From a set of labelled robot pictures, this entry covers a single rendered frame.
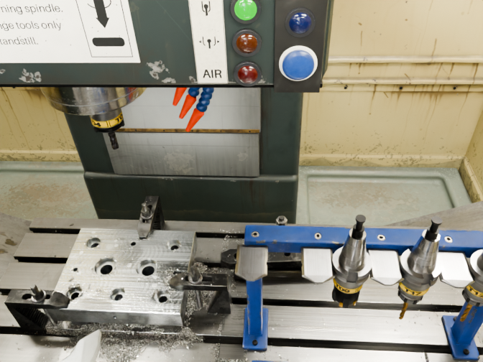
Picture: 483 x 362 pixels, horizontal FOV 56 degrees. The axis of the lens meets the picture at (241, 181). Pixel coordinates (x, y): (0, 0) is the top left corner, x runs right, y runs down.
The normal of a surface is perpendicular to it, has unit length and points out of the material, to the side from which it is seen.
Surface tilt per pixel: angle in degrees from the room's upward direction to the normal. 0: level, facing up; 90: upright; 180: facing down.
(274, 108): 90
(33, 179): 0
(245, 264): 0
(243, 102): 91
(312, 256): 0
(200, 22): 90
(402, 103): 90
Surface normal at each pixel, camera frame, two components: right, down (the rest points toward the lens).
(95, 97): 0.24, 0.65
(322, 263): -0.04, -0.74
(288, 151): -0.07, 0.68
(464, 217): -0.44, -0.68
